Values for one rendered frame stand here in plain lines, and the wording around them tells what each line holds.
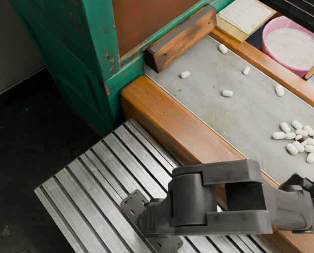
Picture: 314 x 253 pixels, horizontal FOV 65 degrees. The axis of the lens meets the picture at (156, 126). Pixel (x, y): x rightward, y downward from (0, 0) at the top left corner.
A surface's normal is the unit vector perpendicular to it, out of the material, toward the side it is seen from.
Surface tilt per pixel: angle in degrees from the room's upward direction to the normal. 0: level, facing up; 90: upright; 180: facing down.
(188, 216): 26
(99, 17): 90
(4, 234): 0
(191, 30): 66
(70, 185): 0
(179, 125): 0
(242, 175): 21
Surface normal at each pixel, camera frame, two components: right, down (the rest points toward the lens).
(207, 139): 0.04, -0.44
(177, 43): 0.67, 0.42
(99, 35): 0.71, 0.64
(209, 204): 0.53, -0.37
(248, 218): -0.33, -0.41
